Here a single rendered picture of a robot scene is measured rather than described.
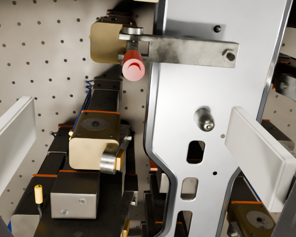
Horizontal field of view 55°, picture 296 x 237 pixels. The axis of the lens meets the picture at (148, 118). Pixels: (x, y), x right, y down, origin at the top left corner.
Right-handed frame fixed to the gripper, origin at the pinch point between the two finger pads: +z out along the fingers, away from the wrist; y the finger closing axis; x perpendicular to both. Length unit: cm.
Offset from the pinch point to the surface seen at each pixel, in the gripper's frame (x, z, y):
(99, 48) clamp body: 0.3, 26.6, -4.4
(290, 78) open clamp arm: -3.4, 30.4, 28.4
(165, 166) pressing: -22.5, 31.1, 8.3
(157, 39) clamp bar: 2.4, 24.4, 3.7
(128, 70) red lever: 1.2, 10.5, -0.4
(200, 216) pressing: -35, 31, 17
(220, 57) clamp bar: 0.5, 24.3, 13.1
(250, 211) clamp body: -37, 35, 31
